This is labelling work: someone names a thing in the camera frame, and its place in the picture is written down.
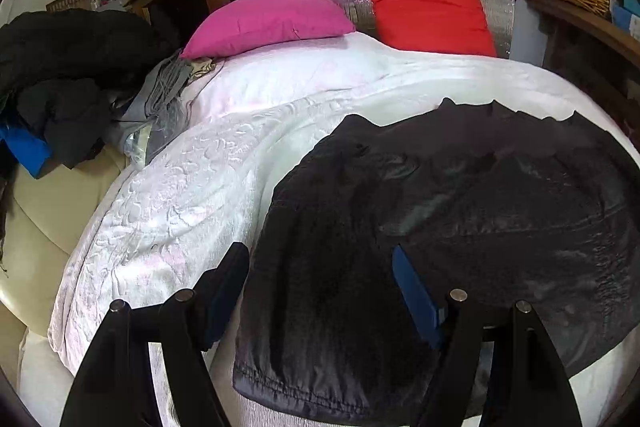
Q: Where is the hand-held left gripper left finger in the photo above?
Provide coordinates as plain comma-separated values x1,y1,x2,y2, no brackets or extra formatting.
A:
59,242,251,427

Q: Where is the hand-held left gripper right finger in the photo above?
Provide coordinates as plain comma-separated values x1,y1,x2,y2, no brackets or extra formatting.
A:
391,245,583,427

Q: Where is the blue bag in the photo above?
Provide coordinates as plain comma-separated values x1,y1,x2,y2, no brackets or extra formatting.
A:
0,122,54,180

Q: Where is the grey cloth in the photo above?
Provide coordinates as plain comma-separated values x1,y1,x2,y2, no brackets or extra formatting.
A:
112,52,219,168

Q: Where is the wooden shelf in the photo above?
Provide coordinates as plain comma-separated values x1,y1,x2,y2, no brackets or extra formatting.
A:
520,0,640,108

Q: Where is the red pillow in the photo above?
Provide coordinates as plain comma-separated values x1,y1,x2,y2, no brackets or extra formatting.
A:
363,0,499,58

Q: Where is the white textured blanket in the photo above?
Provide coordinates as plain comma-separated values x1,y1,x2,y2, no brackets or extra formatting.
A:
47,32,632,427

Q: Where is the blue box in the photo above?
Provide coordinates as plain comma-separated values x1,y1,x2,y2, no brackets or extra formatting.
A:
610,0,640,28

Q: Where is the pink pillow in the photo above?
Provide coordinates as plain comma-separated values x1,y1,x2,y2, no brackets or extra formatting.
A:
179,0,357,60

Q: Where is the pile of black clothes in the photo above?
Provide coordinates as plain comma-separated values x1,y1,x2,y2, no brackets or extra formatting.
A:
0,8,184,170

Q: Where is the black quilted jacket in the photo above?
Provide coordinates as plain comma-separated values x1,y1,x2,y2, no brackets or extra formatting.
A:
232,98,640,427

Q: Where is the cream sofa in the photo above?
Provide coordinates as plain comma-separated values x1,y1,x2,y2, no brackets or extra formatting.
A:
0,142,135,410

